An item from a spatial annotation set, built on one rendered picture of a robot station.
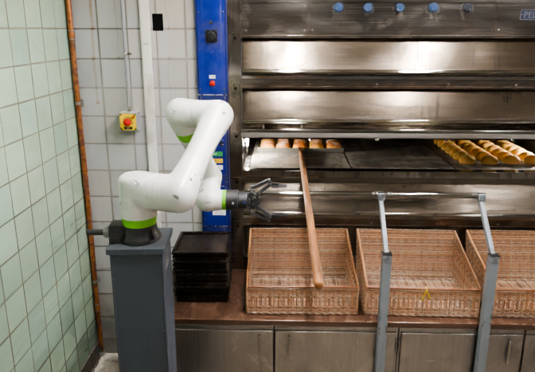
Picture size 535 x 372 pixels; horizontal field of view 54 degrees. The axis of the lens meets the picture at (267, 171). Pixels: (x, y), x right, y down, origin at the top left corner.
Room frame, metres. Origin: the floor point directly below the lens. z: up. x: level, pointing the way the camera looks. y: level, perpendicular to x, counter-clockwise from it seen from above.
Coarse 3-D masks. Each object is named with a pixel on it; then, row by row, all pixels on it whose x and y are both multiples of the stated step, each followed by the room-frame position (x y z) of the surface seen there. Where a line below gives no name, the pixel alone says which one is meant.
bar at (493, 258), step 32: (288, 192) 2.43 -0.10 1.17; (320, 192) 2.42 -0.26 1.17; (352, 192) 2.42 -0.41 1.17; (384, 192) 2.42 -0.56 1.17; (416, 192) 2.42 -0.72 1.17; (448, 192) 2.42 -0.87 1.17; (480, 192) 2.43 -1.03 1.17; (384, 224) 2.31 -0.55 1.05; (384, 256) 2.19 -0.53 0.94; (384, 288) 2.18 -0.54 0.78; (384, 320) 2.18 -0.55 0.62; (480, 320) 2.20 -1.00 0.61; (384, 352) 2.18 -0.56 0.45; (480, 352) 2.17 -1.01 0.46
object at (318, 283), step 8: (304, 160) 2.95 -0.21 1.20; (304, 168) 2.74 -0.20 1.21; (304, 176) 2.58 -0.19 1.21; (304, 184) 2.44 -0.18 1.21; (304, 192) 2.33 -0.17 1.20; (304, 200) 2.23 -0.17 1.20; (312, 216) 2.01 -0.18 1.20; (312, 224) 1.92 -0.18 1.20; (312, 232) 1.83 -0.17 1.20; (312, 240) 1.76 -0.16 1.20; (312, 248) 1.69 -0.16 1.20; (312, 256) 1.63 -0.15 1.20; (312, 264) 1.57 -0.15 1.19; (320, 264) 1.57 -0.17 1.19; (320, 272) 1.51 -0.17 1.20; (320, 280) 1.45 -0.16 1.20; (320, 288) 1.44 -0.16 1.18
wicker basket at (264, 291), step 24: (288, 240) 2.75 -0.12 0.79; (336, 240) 2.74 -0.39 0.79; (264, 264) 2.71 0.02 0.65; (288, 264) 2.71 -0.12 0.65; (336, 264) 2.71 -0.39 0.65; (264, 288) 2.30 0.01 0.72; (288, 288) 2.30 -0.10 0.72; (312, 288) 2.30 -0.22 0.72; (336, 288) 2.30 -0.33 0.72; (264, 312) 2.30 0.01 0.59; (288, 312) 2.30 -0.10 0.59; (312, 312) 2.30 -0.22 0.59; (336, 312) 2.30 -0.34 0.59
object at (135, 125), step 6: (120, 114) 2.75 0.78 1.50; (126, 114) 2.75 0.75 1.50; (132, 114) 2.75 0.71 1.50; (138, 114) 2.78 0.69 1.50; (120, 120) 2.75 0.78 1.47; (132, 120) 2.75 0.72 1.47; (138, 120) 2.77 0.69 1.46; (120, 126) 2.75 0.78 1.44; (126, 126) 2.75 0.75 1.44; (132, 126) 2.75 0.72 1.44; (138, 126) 2.76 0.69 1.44
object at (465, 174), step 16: (256, 176) 2.80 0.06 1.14; (272, 176) 2.80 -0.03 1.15; (288, 176) 2.80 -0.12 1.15; (320, 176) 2.79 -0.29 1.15; (336, 176) 2.79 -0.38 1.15; (352, 176) 2.79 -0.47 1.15; (368, 176) 2.78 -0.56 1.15; (384, 176) 2.78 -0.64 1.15; (400, 176) 2.78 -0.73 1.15; (416, 176) 2.78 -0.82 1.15; (432, 176) 2.77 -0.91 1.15; (448, 176) 2.77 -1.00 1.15; (464, 176) 2.77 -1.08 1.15; (480, 176) 2.77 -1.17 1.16; (496, 176) 2.76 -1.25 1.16; (512, 176) 2.76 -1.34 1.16; (528, 176) 2.76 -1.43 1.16
